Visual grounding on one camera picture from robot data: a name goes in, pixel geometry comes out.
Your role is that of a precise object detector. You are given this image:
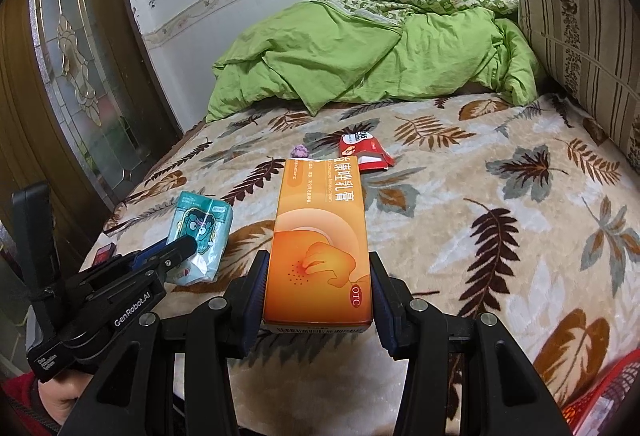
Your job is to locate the torn red packet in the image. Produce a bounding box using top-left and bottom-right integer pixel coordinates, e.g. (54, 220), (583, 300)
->
(338, 133), (396, 173)

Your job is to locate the leaf print blanket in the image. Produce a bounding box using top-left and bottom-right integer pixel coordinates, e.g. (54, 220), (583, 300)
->
(80, 93), (640, 436)

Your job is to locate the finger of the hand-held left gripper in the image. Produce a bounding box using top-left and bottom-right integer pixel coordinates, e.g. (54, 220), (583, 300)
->
(150, 236), (198, 285)
(130, 238), (169, 267)

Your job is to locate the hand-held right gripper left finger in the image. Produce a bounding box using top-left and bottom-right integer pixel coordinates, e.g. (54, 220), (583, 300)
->
(80, 250), (271, 436)

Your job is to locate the person's left forearm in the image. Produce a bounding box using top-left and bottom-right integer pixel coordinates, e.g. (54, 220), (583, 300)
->
(0, 373), (61, 436)

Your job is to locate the orange and white medicine box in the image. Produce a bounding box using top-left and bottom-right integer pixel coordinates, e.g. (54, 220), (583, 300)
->
(261, 156), (376, 334)

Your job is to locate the wooden stained glass door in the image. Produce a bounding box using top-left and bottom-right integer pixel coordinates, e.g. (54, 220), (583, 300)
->
(0, 0), (183, 267)

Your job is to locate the green quilt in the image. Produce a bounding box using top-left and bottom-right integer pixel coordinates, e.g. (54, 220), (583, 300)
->
(206, 0), (546, 123)

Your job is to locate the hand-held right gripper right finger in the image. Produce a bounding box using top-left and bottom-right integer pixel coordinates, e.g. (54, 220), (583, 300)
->
(369, 252), (573, 436)

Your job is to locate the red plastic basket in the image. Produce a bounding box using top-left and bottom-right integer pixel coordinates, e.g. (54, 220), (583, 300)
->
(560, 348), (640, 436)

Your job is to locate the smartphone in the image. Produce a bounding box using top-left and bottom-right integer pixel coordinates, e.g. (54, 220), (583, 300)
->
(92, 243), (117, 267)

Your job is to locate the teal tissue pack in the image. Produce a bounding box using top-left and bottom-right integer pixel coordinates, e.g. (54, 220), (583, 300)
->
(165, 191), (234, 287)

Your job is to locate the striped floral cushion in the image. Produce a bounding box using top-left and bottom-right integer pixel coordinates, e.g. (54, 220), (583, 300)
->
(515, 0), (640, 167)

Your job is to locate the person's left hand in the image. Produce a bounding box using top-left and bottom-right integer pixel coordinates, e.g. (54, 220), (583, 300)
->
(37, 368), (92, 424)

